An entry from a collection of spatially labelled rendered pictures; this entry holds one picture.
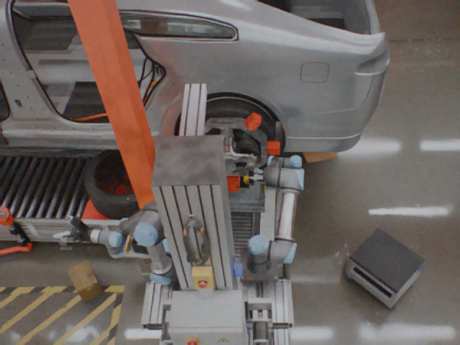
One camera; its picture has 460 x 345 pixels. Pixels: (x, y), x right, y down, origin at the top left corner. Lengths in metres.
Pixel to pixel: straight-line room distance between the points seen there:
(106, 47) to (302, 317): 2.30
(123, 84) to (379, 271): 2.10
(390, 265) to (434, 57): 3.00
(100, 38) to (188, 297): 1.29
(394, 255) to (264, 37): 1.76
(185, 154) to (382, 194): 2.78
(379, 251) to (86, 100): 2.58
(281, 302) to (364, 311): 1.01
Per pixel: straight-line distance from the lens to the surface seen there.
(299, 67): 3.01
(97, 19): 2.35
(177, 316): 2.32
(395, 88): 5.37
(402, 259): 3.58
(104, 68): 2.51
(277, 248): 2.68
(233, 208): 3.95
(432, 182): 4.53
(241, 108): 3.24
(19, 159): 4.71
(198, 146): 1.81
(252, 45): 2.94
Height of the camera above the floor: 3.32
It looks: 49 degrees down
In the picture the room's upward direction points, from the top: 5 degrees counter-clockwise
